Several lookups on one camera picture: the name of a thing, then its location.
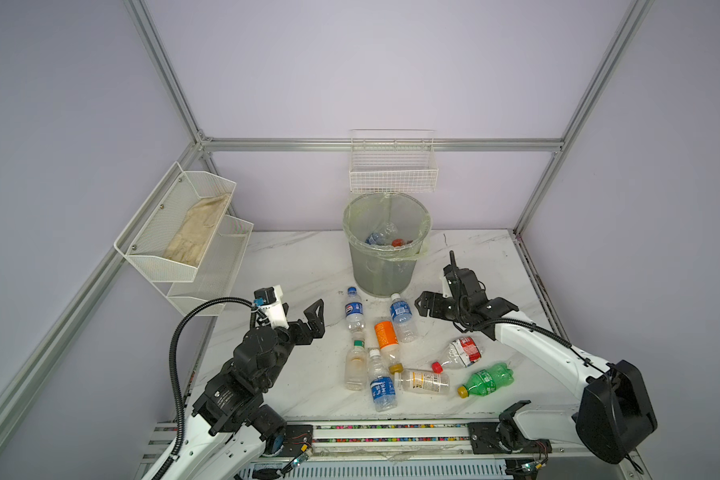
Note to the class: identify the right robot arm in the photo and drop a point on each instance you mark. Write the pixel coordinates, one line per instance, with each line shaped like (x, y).
(612, 413)

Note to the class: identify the green plastic bin liner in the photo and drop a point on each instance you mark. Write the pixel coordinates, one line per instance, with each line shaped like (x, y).
(366, 212)

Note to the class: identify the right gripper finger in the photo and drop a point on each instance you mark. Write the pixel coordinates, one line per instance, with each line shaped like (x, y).
(430, 304)
(453, 275)

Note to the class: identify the yellow cap clear bottle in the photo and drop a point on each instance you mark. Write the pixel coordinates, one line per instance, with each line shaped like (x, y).
(420, 381)

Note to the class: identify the small blue label bottle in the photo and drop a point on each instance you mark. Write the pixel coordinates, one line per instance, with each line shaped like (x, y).
(383, 235)

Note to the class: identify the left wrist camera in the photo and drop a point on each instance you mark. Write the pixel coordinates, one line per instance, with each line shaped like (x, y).
(270, 306)

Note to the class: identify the upper white mesh shelf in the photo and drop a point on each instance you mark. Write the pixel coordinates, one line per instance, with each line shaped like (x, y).
(168, 241)

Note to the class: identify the white mesh shelf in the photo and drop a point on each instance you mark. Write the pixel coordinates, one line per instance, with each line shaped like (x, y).
(168, 241)
(219, 268)

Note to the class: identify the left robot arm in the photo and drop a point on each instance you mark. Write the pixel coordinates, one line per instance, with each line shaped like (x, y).
(229, 425)

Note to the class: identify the red cap crushed bottle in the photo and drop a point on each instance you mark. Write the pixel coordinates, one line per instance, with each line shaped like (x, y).
(460, 353)

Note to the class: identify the grey mesh waste bin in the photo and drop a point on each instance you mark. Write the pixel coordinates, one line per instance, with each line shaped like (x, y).
(379, 277)

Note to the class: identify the aluminium front rail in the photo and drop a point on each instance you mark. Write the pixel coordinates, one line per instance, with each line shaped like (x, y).
(440, 448)

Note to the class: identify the lower white mesh shelf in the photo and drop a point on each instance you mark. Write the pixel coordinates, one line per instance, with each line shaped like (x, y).
(219, 268)

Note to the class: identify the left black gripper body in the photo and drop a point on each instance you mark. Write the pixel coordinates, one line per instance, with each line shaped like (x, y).
(299, 336)

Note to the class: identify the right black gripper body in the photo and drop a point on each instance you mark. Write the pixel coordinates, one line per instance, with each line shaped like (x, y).
(455, 309)

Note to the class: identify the blue label water bottle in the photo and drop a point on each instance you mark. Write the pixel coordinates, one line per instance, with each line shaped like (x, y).
(402, 319)

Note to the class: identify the white wire wall basket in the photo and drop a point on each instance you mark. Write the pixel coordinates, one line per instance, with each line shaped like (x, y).
(392, 160)

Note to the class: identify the blue label front bottle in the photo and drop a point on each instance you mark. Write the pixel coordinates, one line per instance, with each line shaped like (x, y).
(381, 383)

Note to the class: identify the orange label bottle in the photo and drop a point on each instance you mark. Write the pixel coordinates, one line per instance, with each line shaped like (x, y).
(388, 342)

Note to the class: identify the beige cloth in shelf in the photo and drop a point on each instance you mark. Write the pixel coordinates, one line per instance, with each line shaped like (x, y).
(189, 244)

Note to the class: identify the pepsi blue label bottle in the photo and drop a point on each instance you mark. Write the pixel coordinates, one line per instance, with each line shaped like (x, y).
(354, 310)

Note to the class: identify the green soda bottle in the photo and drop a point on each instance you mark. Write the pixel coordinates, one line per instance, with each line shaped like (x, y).
(487, 381)

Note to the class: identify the green cap clear bottle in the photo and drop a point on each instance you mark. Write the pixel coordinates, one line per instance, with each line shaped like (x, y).
(355, 373)

